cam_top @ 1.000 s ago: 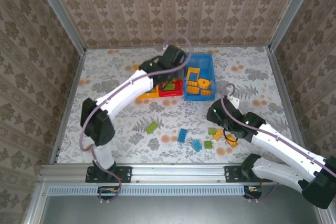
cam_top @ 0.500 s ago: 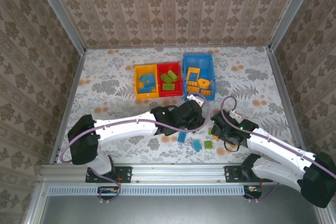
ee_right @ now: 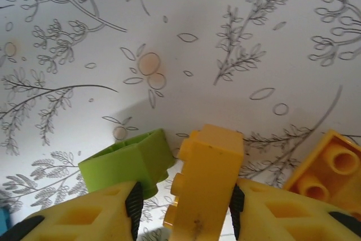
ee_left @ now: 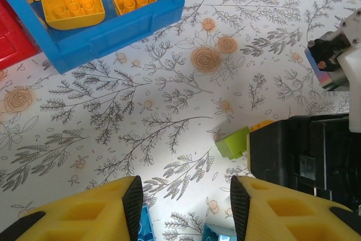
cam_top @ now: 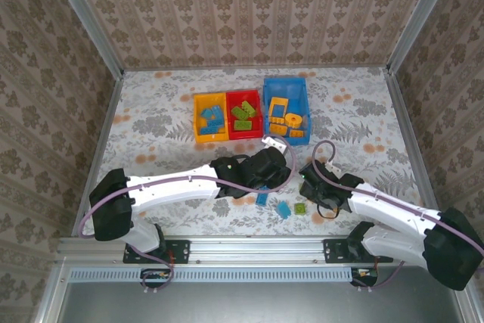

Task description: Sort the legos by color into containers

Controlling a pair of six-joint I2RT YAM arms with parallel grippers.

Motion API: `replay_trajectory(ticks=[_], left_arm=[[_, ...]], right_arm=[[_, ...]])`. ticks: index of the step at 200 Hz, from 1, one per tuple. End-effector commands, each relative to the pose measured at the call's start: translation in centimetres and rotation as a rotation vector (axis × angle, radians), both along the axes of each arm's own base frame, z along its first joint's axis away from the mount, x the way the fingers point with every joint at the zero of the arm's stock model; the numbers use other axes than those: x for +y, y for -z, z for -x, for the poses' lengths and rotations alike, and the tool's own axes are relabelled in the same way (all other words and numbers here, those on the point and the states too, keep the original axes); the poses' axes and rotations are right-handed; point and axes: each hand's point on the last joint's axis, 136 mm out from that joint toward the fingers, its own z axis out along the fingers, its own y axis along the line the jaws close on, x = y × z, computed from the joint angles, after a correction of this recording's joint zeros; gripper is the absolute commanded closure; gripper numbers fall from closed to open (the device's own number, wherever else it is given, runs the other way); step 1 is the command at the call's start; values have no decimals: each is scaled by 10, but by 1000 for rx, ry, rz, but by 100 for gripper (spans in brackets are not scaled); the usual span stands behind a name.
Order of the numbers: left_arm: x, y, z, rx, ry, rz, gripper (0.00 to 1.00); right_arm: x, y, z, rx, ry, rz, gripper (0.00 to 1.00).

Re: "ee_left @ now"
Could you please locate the green lego brick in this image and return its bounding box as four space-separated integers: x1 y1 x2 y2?
215 126 252 160

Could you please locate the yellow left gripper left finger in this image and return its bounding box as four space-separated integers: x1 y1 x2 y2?
0 175 144 241

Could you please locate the red plastic bin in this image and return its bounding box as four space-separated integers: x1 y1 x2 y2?
0 0 39 69

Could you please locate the blue plastic bin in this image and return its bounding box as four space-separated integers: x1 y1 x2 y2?
0 0 186 75

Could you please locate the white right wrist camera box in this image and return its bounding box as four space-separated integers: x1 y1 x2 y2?
304 12 361 133

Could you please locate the yellow curved lego brick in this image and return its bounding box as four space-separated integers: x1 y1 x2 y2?
41 0 106 31

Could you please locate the small yellow lego brick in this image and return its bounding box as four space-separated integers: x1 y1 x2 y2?
111 0 157 17

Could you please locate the floral tablecloth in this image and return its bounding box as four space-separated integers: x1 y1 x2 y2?
0 0 361 241

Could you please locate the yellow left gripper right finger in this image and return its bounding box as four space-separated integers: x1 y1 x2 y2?
230 175 361 241

